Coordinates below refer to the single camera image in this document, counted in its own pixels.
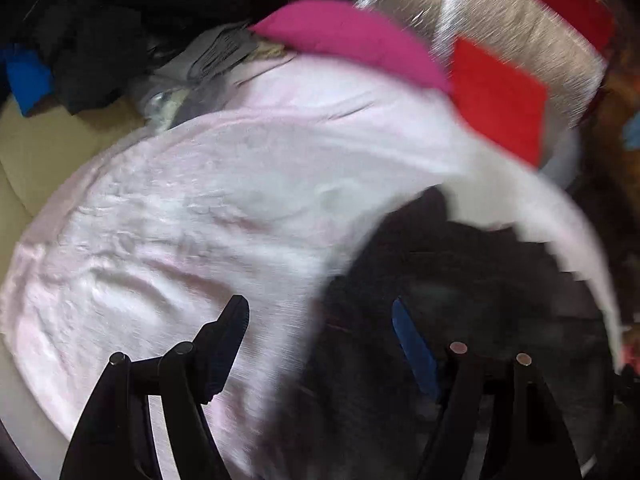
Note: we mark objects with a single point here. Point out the white fleece blanket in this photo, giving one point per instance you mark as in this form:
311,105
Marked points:
200,200

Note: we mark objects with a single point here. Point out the pink pillow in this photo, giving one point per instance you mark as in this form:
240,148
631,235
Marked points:
350,35

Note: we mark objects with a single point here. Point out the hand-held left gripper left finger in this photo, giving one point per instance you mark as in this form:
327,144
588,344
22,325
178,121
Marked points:
227,345

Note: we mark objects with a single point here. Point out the blue jacket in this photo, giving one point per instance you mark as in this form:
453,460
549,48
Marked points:
30,80

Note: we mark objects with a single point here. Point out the red pillow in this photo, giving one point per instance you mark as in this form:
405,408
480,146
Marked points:
500,100

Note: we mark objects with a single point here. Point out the dark quilted zip jacket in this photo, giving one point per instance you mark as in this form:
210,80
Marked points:
500,285

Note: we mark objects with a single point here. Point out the silver foil insulation board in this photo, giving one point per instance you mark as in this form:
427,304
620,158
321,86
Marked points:
525,25

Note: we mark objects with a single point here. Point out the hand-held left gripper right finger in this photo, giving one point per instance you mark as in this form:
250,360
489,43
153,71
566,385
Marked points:
415,355

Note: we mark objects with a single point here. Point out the grey clothes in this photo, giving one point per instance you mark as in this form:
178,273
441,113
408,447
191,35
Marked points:
215,50

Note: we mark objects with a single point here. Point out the beige leather sofa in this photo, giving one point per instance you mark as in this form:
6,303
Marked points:
50,150

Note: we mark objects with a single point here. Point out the pile of black jackets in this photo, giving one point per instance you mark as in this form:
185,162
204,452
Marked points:
100,20

